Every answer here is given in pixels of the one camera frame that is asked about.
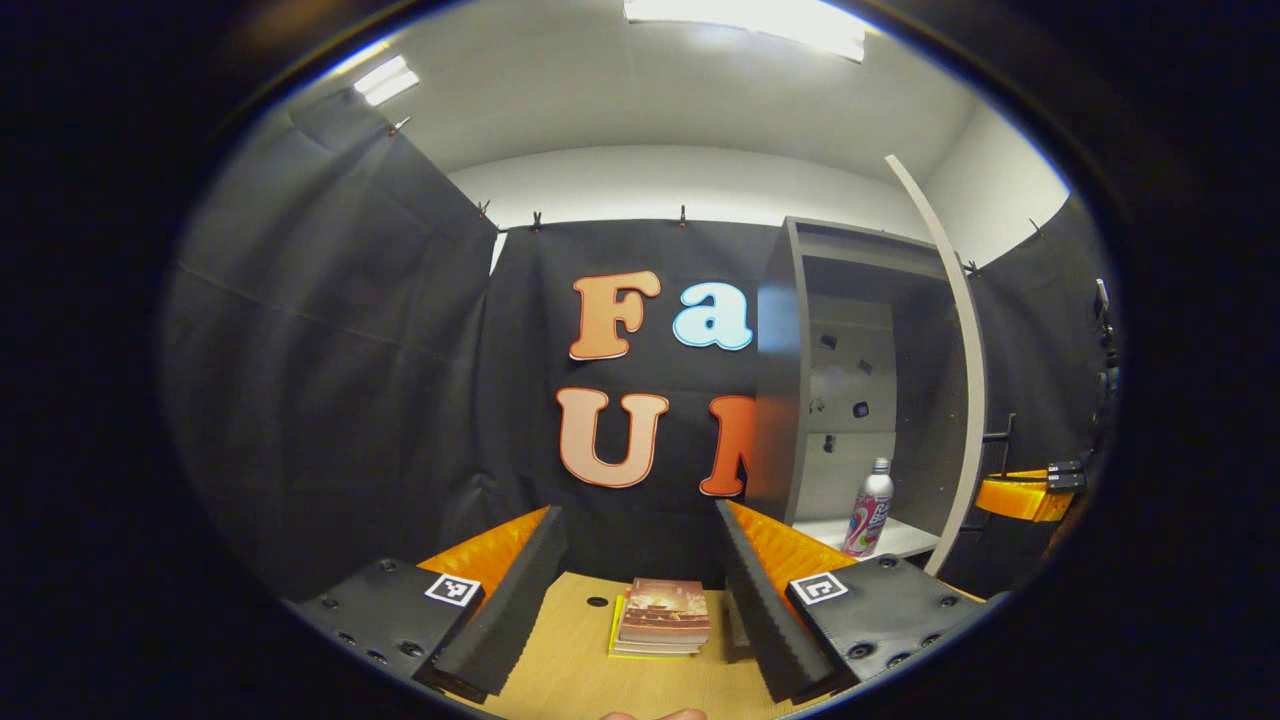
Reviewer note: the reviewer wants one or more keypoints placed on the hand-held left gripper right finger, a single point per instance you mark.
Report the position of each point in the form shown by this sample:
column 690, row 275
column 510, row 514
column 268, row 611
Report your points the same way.
column 765, row 620

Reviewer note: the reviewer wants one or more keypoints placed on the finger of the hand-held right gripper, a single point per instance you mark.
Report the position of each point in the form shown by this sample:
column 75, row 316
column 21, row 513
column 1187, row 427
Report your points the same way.
column 1015, row 497

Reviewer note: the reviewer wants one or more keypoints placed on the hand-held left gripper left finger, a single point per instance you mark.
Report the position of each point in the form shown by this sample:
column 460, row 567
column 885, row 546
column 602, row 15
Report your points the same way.
column 505, row 620

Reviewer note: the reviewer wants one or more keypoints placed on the brown printed coaster stack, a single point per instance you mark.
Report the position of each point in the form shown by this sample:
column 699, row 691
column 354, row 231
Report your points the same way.
column 665, row 605

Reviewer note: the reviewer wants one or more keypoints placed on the cream cabinet door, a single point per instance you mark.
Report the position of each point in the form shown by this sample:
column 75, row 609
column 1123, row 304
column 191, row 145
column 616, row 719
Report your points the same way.
column 977, row 400

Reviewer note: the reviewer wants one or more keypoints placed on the white bottle with colourful label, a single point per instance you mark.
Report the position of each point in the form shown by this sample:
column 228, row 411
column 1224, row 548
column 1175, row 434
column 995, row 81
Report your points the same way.
column 868, row 515

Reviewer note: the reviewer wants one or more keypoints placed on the grey cabinet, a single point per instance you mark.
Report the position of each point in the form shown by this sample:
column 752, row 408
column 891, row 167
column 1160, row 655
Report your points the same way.
column 780, row 400

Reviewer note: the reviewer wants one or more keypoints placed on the black backdrop cloth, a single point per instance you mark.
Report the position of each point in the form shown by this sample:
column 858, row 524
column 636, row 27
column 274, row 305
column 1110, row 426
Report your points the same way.
column 330, row 400

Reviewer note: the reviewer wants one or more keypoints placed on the row of black cloth clips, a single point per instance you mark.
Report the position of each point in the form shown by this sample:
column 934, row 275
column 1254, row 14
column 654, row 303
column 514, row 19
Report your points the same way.
column 683, row 215

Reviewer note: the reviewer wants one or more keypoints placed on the large ceiling light panel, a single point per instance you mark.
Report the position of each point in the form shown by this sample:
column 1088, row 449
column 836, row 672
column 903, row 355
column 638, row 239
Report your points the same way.
column 750, row 20

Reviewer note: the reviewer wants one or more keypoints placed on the small ceiling light panel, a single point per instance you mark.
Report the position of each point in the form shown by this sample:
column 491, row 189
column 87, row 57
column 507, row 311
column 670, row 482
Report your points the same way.
column 385, row 80

